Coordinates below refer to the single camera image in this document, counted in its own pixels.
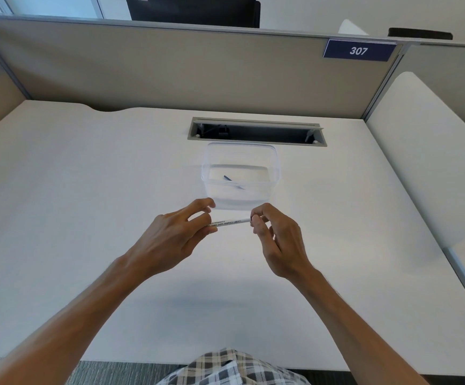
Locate person's left hand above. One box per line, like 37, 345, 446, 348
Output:
122, 197, 219, 280

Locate blue number sign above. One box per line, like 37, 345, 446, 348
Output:
322, 38, 398, 63

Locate glass door with metal frame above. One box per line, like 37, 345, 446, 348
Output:
0, 0, 131, 20

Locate person's left forearm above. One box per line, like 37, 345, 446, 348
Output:
0, 256, 153, 385

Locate plaid shorts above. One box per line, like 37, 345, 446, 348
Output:
156, 348, 312, 385

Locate white divider tip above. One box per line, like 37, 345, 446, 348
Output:
337, 19, 369, 36

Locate black chair back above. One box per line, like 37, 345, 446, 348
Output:
388, 27, 454, 41

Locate clear plastic container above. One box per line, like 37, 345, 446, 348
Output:
200, 142, 282, 211

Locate person's right forearm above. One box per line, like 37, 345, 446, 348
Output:
296, 270, 430, 385

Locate black monitor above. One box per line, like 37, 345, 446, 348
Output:
124, 0, 261, 29

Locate beige neighbouring partition panel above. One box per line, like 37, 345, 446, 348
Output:
392, 43, 465, 128

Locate white rounded side divider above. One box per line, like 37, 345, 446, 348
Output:
365, 71, 465, 249

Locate person's right hand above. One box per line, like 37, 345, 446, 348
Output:
250, 203, 315, 283

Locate white pen with black cap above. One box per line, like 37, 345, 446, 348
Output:
208, 218, 254, 229

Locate grey desk cable tray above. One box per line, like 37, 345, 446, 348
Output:
187, 117, 328, 148

